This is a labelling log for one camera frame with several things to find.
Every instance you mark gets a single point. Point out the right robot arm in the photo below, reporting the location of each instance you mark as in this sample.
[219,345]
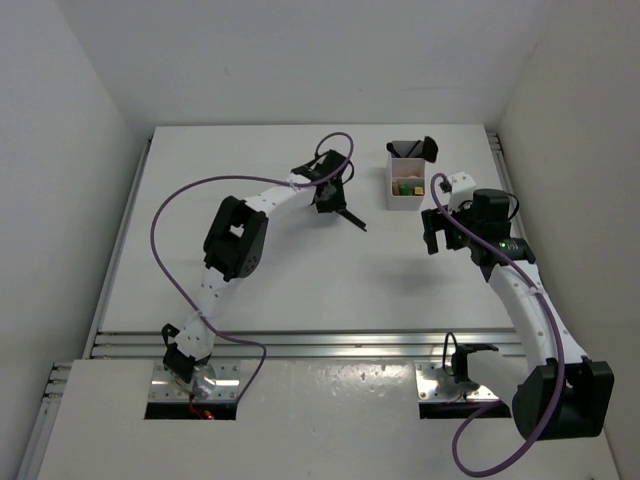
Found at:
[559,372]

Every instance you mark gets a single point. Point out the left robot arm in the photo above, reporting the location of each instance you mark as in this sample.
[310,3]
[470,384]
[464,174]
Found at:
[233,247]

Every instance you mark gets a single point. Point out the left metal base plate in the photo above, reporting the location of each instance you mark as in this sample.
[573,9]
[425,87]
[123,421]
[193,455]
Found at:
[215,382]

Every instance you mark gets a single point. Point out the white three-compartment organizer box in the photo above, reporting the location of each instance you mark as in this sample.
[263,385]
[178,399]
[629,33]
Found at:
[404,166]

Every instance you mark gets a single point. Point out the aluminium rail front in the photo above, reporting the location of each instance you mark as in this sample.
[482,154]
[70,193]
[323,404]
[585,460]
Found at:
[332,345]

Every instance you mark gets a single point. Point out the long round black brush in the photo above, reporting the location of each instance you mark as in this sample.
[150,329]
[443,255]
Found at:
[346,214]

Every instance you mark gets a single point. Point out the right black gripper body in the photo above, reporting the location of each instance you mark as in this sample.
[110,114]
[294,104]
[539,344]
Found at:
[456,237]

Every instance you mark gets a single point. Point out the thin black liner brush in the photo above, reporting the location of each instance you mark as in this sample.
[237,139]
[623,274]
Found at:
[409,154]

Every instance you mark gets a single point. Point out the small black brush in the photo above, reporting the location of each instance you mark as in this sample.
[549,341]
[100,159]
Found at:
[392,150]

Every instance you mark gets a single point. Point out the black fan brush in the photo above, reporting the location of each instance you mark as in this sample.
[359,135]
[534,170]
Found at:
[429,150]

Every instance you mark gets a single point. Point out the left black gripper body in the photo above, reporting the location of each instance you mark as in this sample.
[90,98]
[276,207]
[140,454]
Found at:
[335,199]

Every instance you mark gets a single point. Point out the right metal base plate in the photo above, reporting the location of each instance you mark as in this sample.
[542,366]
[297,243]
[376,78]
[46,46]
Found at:
[435,386]

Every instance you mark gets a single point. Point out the metal base plate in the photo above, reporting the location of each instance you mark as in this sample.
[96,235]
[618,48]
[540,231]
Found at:
[215,382]
[435,386]

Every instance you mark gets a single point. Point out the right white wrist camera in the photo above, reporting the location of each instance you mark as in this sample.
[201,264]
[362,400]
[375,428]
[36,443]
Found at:
[462,187]

